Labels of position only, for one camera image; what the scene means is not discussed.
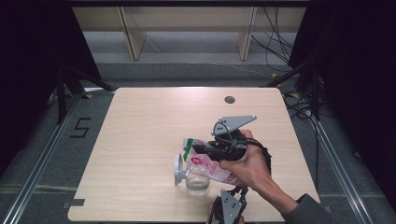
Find dark curtain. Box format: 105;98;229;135
288;0;396;214
0;0;103;176

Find person's left hand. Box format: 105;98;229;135
207;201;217;224

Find pink and white plastic bag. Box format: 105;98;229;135
181;137;247;188

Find black floor cables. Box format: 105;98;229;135
281;89;336;189

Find person's right hand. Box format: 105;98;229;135
219;130;272;192

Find clear jar with grey lid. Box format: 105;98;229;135
173;152;212;197

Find beige wooden shelf unit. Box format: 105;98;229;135
72;6;307;62

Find aluminium floor rail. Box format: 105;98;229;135
310;117;375;224
0;92;82;224

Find tangle of hanging black cables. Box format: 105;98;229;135
250;6;295;73

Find black metal stand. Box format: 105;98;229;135
261;58;322;121
55;64;117;125

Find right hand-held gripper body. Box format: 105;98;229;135
207;114;258;162

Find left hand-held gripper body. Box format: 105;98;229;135
209;189;248;224

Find left hand-held gripper black cable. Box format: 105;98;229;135
208;195;222;224

